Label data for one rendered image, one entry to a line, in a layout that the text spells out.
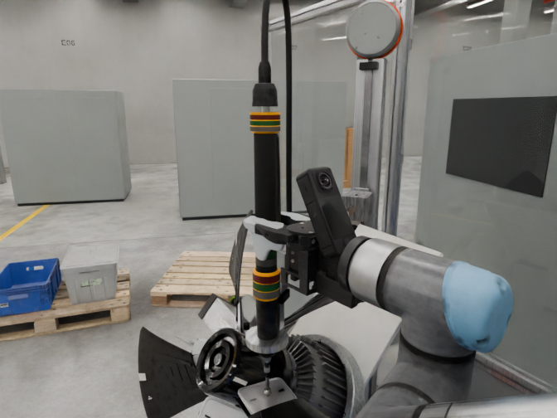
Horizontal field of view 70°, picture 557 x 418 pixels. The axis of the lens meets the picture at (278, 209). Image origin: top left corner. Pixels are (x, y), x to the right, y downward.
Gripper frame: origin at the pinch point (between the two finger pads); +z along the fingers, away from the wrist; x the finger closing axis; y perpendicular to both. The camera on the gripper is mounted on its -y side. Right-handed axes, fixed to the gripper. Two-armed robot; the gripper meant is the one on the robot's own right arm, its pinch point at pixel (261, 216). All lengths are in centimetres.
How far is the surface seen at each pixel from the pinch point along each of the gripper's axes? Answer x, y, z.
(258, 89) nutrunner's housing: -2.0, -18.7, -2.0
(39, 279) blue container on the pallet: 18, 135, 341
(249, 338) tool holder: -3.2, 19.8, -0.7
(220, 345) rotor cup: -2.2, 26.7, 9.8
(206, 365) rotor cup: -4.9, 29.9, 10.3
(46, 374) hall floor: -4, 152, 220
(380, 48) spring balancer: 63, -32, 25
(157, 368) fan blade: -6, 42, 31
